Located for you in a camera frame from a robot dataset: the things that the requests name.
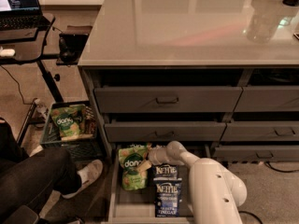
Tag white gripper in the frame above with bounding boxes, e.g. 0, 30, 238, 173
135, 147, 169, 172

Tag green dang rice chip bag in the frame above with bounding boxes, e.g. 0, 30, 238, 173
118, 143, 151, 191

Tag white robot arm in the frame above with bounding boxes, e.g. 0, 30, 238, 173
136, 141, 247, 224

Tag blue kettle chip bag middle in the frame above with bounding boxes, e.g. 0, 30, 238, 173
152, 163, 178, 179

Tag blue kettle chip bag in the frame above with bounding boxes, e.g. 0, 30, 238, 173
152, 163, 178, 179
153, 178, 182, 217

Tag blue kettle chip bag front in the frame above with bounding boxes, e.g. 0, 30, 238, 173
153, 178, 182, 217

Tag grey middle left drawer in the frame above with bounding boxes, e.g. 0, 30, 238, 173
105, 121, 226, 142

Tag open bottom left drawer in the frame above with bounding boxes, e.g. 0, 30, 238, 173
108, 146, 194, 224

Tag grey top left drawer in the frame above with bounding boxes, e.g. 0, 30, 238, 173
93, 86, 242, 113

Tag green dang bag in crate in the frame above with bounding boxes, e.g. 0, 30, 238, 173
50, 105, 86, 139

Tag grey middle right drawer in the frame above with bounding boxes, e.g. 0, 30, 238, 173
221, 121, 299, 142

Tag grey top right drawer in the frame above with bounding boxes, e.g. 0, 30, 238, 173
235, 86, 299, 112

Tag white shoe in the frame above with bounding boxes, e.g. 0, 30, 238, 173
63, 160, 104, 199

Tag person leg black trousers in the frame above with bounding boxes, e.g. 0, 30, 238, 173
0, 119, 82, 222

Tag grey cabinet with glossy top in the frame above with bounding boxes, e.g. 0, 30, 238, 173
78, 0, 299, 158

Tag black box on floor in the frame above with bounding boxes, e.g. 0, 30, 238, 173
56, 25, 92, 65

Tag black laptop stand desk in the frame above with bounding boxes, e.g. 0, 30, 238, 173
0, 12, 64, 145

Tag white device on desk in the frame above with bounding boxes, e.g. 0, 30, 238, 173
0, 48, 16, 58

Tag black laptop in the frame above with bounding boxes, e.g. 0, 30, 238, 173
0, 0, 42, 31

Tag black floor cable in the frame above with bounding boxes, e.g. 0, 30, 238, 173
237, 161, 299, 224

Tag black desk cable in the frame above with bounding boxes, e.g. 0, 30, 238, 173
0, 64, 38, 106

